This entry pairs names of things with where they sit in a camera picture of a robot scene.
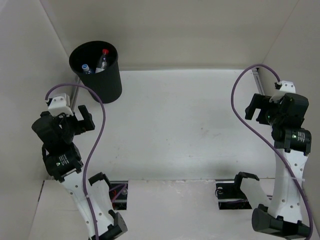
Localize blue-label clear bottle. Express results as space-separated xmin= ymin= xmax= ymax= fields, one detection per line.
xmin=81 ymin=64 xmax=93 ymax=75

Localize red-capped red-label bottle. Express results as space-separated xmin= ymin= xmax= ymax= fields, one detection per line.
xmin=95 ymin=49 xmax=109 ymax=74

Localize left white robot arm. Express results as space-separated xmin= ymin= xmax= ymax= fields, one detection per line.
xmin=31 ymin=105 xmax=128 ymax=240

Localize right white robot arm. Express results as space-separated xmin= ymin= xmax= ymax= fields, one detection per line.
xmin=241 ymin=93 xmax=313 ymax=240

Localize black plastic waste bin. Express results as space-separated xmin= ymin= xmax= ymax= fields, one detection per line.
xmin=69 ymin=40 xmax=122 ymax=104

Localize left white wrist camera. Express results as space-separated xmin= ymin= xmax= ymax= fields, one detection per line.
xmin=47 ymin=93 xmax=74 ymax=117

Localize right aluminium frame rail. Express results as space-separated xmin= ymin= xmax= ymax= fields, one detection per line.
xmin=251 ymin=68 xmax=265 ymax=95

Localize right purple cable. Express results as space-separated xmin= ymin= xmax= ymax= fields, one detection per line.
xmin=230 ymin=63 xmax=315 ymax=240

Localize purple cable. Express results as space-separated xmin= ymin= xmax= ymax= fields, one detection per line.
xmin=230 ymin=63 xmax=315 ymax=240
xmin=45 ymin=83 xmax=127 ymax=240

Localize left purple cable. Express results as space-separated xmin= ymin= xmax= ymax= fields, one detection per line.
xmin=45 ymin=83 xmax=127 ymax=240

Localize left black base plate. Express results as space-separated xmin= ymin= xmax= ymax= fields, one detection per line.
xmin=109 ymin=181 xmax=129 ymax=210

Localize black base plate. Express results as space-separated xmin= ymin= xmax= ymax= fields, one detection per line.
xmin=214 ymin=179 xmax=252 ymax=210
xmin=109 ymin=181 xmax=129 ymax=210

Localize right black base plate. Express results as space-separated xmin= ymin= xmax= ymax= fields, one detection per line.
xmin=214 ymin=179 xmax=252 ymax=210

